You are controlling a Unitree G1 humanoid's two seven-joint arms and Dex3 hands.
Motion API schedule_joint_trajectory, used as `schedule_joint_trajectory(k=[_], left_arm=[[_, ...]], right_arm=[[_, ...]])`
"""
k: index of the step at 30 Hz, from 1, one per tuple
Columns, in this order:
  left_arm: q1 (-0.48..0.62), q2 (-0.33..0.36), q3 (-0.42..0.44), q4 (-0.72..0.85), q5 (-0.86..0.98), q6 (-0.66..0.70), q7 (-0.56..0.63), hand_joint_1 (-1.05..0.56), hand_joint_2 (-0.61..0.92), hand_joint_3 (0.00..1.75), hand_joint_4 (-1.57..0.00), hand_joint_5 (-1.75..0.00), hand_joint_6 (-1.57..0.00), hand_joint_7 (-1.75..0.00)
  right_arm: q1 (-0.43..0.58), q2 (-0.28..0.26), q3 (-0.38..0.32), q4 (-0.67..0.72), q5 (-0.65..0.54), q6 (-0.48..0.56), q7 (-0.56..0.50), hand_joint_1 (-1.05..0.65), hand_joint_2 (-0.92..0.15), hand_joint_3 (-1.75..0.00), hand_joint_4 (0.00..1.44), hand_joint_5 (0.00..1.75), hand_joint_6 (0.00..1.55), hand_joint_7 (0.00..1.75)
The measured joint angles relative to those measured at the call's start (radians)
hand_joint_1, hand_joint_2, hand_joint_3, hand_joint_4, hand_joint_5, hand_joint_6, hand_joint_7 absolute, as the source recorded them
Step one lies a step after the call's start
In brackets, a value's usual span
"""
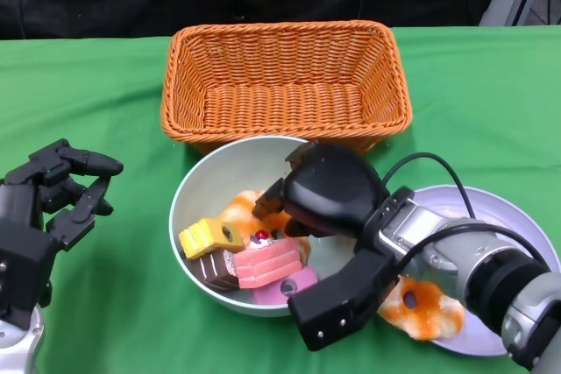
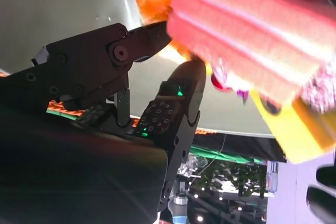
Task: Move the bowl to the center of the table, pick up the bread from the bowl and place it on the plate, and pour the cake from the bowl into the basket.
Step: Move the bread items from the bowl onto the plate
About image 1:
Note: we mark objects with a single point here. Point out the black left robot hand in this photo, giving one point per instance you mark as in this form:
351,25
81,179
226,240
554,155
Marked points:
22,242

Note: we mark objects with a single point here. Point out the yellow layered cake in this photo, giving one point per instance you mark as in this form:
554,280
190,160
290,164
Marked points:
206,238

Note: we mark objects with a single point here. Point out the lavender plate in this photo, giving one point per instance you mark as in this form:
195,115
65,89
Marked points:
508,212

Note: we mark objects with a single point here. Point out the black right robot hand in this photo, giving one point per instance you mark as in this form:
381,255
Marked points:
328,190

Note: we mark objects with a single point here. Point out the pink layered cake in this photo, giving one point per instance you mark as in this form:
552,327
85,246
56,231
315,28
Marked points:
271,295

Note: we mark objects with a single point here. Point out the green tablecloth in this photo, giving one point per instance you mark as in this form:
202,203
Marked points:
109,326

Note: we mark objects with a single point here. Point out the small red berries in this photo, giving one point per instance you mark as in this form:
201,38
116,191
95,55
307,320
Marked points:
261,238

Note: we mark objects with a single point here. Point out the pale green bowl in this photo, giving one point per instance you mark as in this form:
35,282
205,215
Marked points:
206,185

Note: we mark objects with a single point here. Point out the salmon block cake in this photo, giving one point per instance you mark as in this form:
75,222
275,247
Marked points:
267,264

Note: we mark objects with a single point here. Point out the chocolate layered cake with cherry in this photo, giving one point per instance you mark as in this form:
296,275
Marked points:
215,271

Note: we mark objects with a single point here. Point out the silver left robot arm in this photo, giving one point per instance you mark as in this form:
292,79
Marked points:
19,347

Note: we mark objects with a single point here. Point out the orange wicker basket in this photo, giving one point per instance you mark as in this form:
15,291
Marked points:
285,98

